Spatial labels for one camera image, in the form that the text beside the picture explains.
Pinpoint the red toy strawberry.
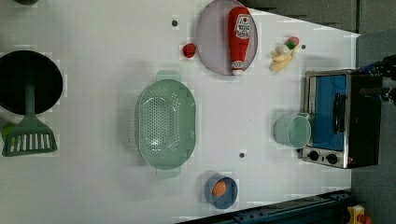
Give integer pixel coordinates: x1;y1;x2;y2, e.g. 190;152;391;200
182;43;196;59

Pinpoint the green slotted spatula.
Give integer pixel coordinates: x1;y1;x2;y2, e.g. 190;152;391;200
2;77;58;157

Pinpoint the red ketchup bottle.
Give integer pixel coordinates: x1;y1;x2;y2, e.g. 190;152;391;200
228;7;251;76

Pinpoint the green plastic strainer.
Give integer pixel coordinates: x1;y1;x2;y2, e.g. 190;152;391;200
135;70;196;179

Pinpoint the blue bowl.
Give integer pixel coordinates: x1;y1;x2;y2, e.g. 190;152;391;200
205;174;238;209

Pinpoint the black round pan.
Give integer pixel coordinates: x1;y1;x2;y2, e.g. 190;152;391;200
0;50;64;115

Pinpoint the light green plastic cup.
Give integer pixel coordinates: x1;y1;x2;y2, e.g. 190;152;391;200
274;113;312;148

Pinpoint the orange egg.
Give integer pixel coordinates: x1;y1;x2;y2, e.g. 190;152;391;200
212;180;227;197

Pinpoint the grey round plate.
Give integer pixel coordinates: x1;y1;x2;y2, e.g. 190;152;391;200
195;0;258;76

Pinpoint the yellow peeled toy banana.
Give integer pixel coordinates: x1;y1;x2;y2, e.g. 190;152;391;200
270;44;297;72

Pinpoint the pink green toy fruit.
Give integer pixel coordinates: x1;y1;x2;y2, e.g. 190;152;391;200
285;36;300;49

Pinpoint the silver black toaster oven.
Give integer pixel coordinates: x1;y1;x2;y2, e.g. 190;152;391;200
302;70;382;169

